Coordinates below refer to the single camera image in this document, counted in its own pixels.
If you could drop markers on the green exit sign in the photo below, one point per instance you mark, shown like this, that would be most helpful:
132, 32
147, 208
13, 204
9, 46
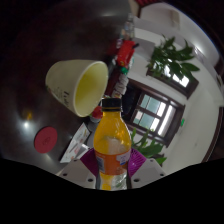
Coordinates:
183, 122

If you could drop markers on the pale yellow cup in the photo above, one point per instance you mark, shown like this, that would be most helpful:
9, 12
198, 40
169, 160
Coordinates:
70, 81

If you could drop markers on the flat round red coaster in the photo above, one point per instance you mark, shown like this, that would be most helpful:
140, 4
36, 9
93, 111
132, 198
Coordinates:
46, 140

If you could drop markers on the red box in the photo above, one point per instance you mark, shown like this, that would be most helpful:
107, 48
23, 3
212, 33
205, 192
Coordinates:
126, 53

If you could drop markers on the small red ball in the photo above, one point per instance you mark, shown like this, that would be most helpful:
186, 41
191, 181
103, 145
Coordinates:
97, 112

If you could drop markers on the dark-framed window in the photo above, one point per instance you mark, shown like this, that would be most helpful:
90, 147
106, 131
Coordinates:
183, 81

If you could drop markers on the black chair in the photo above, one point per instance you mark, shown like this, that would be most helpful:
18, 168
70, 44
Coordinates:
130, 100

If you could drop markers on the dark wooden double door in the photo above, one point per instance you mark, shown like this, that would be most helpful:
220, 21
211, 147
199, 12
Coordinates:
156, 113

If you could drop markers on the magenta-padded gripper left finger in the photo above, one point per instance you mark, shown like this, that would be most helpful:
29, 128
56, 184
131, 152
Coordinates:
75, 171

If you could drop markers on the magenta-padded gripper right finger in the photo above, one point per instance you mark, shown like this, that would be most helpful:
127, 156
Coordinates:
148, 171

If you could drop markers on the orange drink bottle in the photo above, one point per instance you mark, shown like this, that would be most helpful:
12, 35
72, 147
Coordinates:
111, 133

